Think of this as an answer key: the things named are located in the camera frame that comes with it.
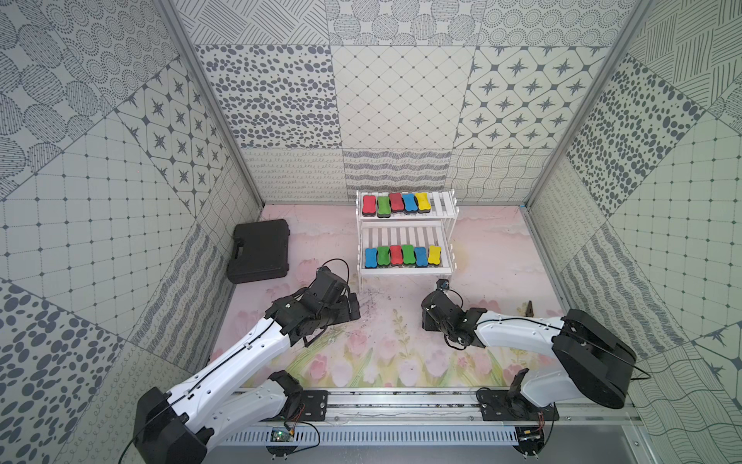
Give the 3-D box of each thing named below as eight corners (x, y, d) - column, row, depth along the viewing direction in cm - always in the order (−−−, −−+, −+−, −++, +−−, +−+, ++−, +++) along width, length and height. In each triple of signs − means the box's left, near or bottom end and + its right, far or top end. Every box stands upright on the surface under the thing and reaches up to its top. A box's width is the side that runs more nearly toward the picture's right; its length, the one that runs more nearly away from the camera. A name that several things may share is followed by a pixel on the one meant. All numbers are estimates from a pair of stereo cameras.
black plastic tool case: (232, 286, 98) (225, 278, 94) (240, 233, 114) (234, 223, 109) (288, 277, 101) (284, 268, 96) (288, 225, 116) (284, 216, 112)
